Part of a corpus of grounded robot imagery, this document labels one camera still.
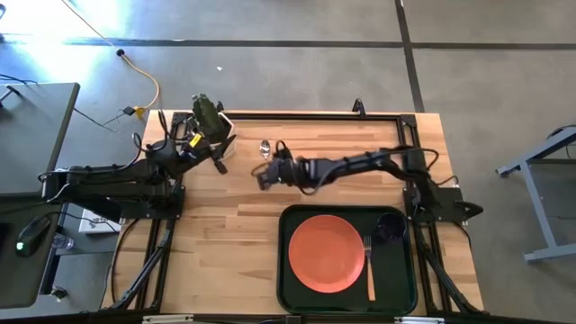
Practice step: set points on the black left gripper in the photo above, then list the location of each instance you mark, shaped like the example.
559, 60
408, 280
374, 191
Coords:
198, 148

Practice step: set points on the black floor plug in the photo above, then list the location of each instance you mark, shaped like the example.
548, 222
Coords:
120, 52

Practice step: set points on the white paper box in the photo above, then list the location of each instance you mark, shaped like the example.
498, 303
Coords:
94, 223

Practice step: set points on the black desk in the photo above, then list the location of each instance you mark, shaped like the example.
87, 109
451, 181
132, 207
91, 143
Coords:
22, 279

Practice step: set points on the large black camera mount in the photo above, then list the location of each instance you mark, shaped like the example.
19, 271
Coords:
358, 108

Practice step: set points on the purple plastic cup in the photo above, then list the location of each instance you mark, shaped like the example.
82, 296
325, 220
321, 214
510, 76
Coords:
390, 227

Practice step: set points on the orange plastic plate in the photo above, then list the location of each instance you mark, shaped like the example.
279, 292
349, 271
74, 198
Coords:
326, 254

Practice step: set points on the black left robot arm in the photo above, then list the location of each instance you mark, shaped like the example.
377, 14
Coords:
112, 184

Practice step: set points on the dark green plastic tray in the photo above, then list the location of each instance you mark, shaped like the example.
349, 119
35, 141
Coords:
400, 279

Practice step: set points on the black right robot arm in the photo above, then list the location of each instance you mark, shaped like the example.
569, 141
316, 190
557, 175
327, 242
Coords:
360, 160

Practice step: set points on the clear plastic bottle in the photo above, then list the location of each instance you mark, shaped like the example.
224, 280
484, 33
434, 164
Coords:
63, 241

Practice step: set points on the grey desk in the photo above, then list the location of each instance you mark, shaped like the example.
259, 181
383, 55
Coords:
31, 135

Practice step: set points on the small black camera mount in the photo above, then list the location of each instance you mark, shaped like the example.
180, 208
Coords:
220, 106

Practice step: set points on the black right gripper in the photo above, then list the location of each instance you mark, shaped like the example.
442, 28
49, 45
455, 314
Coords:
290, 171

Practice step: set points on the silver metal bracket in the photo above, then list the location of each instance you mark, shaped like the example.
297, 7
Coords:
167, 319
419, 320

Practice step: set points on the grey metal bench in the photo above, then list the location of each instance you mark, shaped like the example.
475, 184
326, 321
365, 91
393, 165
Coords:
537, 202

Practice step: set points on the black aluminium table frame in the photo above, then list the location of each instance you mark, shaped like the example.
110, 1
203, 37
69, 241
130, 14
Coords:
315, 116

